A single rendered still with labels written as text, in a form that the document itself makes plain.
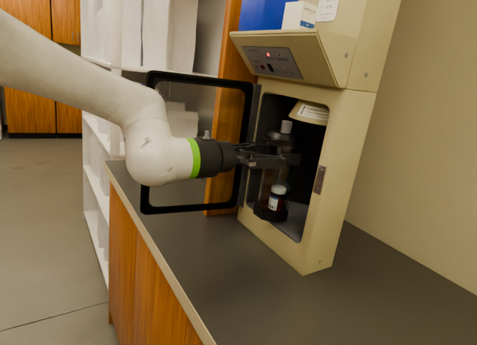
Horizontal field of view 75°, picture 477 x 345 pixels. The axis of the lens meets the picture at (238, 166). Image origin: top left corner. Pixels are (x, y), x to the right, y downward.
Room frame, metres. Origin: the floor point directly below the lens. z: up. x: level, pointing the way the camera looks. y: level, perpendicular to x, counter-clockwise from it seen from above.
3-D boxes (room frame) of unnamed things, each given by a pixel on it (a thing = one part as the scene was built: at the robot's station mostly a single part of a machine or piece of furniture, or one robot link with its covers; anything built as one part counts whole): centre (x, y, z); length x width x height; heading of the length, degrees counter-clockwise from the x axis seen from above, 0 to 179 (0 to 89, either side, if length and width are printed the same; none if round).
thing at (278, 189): (0.81, -0.11, 1.16); 0.11 x 0.11 x 0.21
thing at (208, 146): (0.68, 0.08, 1.22); 0.09 x 0.06 x 0.12; 35
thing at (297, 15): (0.75, -0.09, 1.54); 0.05 x 0.05 x 0.06; 42
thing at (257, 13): (0.84, -0.02, 1.56); 0.10 x 0.10 x 0.09; 35
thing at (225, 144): (0.72, 0.02, 1.22); 0.09 x 0.08 x 0.07; 125
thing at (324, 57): (0.78, -0.06, 1.46); 0.32 x 0.12 x 0.10; 35
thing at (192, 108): (0.86, 0.12, 1.19); 0.30 x 0.01 x 0.40; 117
